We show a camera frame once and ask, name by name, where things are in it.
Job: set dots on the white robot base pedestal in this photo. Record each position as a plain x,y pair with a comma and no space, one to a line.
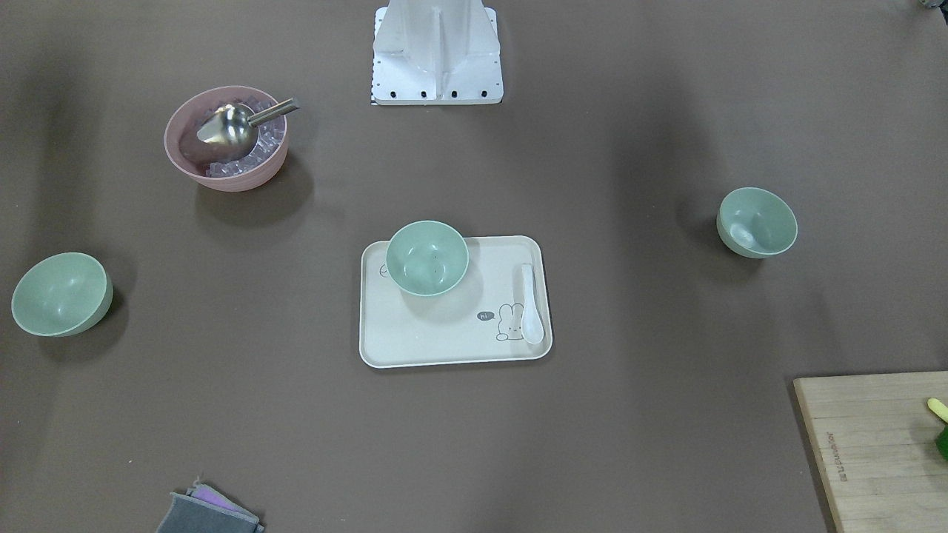
444,53

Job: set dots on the pink bowl with ice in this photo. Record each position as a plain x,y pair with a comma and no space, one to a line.
193,112

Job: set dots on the green lime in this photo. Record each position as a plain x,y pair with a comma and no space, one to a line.
941,443

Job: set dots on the white ceramic spoon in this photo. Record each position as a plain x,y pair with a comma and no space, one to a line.
531,323

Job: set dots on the green bowl on tray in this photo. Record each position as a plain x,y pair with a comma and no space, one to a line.
427,258

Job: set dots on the yellow plastic knife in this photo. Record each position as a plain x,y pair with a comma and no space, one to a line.
938,408

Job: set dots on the wooden cutting board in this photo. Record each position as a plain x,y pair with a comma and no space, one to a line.
874,441

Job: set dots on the grey and purple cloths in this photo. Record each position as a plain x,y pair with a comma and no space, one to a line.
203,508

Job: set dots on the metal ice scoop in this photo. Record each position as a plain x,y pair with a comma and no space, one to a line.
236,125

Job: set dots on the green bowl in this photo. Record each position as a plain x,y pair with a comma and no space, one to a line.
427,258
62,296
755,223

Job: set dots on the cream rabbit serving tray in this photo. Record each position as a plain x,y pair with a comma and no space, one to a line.
478,321

